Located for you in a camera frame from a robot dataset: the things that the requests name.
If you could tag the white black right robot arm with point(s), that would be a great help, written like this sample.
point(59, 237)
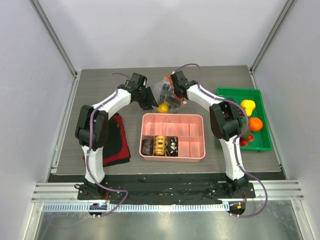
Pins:
point(225, 120)

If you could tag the gold patterned tape roll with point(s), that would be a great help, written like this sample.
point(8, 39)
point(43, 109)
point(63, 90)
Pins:
point(159, 145)

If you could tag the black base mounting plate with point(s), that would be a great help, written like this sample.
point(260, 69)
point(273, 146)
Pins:
point(152, 191)

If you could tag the yellow fake lemon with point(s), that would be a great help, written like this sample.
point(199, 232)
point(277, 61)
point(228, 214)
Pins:
point(248, 106)

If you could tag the yellow orange fake fruit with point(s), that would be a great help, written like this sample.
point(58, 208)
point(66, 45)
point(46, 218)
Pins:
point(163, 108)

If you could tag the black white patterned tape roll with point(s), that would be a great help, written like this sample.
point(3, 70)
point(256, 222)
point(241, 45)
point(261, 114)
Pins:
point(172, 147)

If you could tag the clear zip bag orange seal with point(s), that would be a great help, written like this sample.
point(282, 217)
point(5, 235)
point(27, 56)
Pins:
point(157, 89)

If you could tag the green plastic bin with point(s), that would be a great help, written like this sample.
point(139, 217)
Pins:
point(261, 140)

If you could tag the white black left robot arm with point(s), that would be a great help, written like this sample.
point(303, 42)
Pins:
point(93, 122)

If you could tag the orange fake orange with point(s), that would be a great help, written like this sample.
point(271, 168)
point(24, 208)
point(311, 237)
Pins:
point(255, 124)

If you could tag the pink divided organizer tray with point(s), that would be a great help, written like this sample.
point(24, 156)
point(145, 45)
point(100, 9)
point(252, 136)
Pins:
point(188, 128)

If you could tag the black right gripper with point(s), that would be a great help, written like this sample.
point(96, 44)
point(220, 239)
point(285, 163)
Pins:
point(172, 90)

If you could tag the red cloth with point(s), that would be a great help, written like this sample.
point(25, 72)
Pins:
point(116, 150)

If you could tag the dark patterned tape roll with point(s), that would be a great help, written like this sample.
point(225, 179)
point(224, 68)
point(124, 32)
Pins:
point(147, 146)

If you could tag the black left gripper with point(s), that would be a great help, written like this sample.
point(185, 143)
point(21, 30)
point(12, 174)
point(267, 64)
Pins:
point(147, 105)

